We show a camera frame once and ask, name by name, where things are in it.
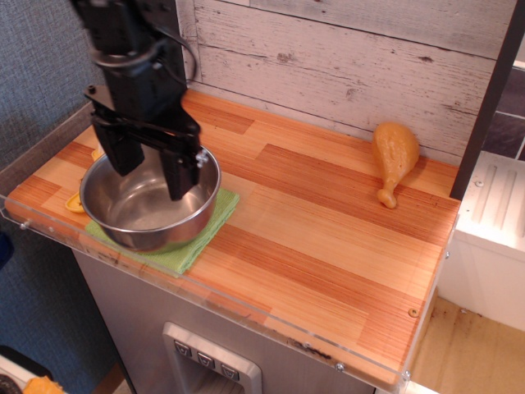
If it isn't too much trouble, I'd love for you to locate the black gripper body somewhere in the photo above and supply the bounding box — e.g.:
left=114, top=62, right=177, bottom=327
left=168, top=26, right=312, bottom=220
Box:
left=84, top=53, right=200, bottom=154

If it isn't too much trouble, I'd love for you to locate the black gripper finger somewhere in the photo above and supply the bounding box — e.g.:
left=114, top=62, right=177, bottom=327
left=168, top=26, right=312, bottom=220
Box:
left=160, top=147, right=202, bottom=201
left=93, top=118, right=144, bottom=176

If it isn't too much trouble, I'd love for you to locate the stainless steel pot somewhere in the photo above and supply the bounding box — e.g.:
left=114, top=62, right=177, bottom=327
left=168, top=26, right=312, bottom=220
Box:
left=80, top=146, right=221, bottom=252

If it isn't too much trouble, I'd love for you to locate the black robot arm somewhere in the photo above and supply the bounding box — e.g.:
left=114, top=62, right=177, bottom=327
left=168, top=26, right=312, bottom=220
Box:
left=72, top=1, right=204, bottom=200

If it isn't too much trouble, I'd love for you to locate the green folded cloth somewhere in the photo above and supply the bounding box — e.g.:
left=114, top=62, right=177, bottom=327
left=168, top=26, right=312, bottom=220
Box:
left=84, top=189, right=240, bottom=277

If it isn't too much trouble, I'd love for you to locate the yellow dish brush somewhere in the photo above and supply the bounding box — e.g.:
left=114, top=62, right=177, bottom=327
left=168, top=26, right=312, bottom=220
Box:
left=65, top=144, right=105, bottom=213

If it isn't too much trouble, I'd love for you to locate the clear acrylic table guard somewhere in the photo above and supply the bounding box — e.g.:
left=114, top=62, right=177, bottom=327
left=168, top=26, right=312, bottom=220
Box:
left=1, top=92, right=459, bottom=393

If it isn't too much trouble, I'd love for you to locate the grey toy fridge cabinet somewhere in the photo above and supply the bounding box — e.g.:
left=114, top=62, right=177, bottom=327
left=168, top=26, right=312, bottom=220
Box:
left=75, top=252, right=375, bottom=393

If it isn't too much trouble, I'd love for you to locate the silver dispenser panel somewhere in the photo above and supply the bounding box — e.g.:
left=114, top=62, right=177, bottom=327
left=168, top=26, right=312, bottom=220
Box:
left=162, top=322, right=263, bottom=394

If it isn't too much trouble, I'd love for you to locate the plastic chicken drumstick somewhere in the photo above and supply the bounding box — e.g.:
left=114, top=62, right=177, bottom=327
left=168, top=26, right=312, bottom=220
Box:
left=372, top=121, right=419, bottom=208

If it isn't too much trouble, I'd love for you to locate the orange object bottom left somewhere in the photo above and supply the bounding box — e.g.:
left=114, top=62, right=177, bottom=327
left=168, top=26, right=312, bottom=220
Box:
left=22, top=376, right=65, bottom=394

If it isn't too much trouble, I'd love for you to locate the white toy sink unit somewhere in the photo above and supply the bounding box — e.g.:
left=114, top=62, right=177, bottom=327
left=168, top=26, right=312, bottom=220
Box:
left=437, top=152, right=524, bottom=330

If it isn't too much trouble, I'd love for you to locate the dark grey vertical post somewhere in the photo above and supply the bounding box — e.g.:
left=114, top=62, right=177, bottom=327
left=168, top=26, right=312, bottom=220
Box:
left=148, top=0, right=186, bottom=85

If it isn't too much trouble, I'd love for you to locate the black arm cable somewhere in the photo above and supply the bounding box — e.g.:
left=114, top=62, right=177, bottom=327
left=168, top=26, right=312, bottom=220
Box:
left=157, top=26, right=198, bottom=85

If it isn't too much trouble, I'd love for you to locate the dark right frame post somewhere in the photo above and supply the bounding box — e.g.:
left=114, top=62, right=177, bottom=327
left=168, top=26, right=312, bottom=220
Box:
left=450, top=0, right=524, bottom=200

